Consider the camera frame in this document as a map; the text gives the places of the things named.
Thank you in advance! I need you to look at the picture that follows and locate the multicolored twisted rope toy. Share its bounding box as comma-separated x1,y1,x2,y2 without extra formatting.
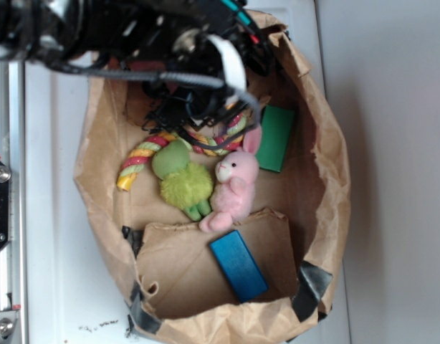
116,114,248,191

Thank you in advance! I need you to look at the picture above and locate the aluminium frame rail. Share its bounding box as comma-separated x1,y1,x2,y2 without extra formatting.
0,62,27,343

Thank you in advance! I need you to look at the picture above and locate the green wooden block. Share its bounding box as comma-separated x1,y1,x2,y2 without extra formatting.
257,105,295,173

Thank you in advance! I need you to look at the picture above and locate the brown paper bag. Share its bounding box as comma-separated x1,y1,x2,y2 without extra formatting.
75,11,351,343

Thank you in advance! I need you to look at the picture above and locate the green fuzzy plush toy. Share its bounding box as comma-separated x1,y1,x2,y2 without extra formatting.
151,140,214,221

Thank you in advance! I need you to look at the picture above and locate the blue wooden block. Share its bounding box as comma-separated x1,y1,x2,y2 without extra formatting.
209,230,269,303

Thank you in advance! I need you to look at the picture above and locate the pink plush bunny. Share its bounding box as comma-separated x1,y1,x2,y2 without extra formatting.
199,126,262,232

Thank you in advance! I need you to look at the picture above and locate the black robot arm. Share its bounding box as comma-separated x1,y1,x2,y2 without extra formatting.
0,1,272,138

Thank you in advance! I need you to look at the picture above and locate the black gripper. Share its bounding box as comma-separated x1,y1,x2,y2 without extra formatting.
141,78,247,138

